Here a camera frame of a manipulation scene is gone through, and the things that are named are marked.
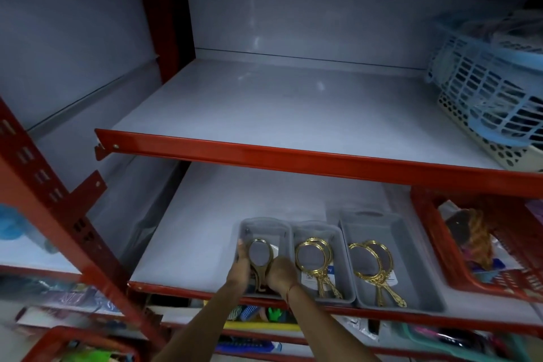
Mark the clear packet with black items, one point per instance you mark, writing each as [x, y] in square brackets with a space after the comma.
[360, 328]

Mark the grey plastic tray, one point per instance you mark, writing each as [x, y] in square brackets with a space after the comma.
[267, 228]
[339, 247]
[411, 264]

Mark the striped comb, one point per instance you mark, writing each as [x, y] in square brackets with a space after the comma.
[239, 313]

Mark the person's left forearm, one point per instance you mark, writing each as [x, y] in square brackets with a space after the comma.
[203, 323]

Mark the doll with orange hair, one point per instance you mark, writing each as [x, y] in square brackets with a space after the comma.
[475, 234]

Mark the blue comb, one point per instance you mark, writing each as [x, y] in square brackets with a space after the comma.
[246, 347]

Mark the white shelf board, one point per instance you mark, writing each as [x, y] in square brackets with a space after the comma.
[203, 230]
[297, 103]

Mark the green plastic item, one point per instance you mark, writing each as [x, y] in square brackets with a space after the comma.
[275, 315]

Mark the person's left hand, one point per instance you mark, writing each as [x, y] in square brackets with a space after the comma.
[239, 268]

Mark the red plastic basket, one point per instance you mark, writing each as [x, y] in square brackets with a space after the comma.
[55, 340]
[437, 243]

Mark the teal plastic basket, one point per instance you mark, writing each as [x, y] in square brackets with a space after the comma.
[449, 340]

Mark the blue plastic bag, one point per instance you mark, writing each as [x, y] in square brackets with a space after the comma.
[21, 226]

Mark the gold hand mirror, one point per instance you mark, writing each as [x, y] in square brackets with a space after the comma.
[360, 260]
[384, 258]
[259, 253]
[327, 247]
[306, 258]

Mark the person's right forearm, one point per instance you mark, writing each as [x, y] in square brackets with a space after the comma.
[326, 323]

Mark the red metal shelf rack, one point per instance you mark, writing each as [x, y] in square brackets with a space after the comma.
[297, 162]

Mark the cream plastic perforated basket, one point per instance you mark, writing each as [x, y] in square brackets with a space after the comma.
[505, 154]

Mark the blue plastic lattice basket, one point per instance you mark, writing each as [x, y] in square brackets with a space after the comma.
[479, 77]

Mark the person's right hand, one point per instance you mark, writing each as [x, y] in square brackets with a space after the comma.
[282, 274]

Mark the person's left fingers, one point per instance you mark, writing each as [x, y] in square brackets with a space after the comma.
[241, 249]

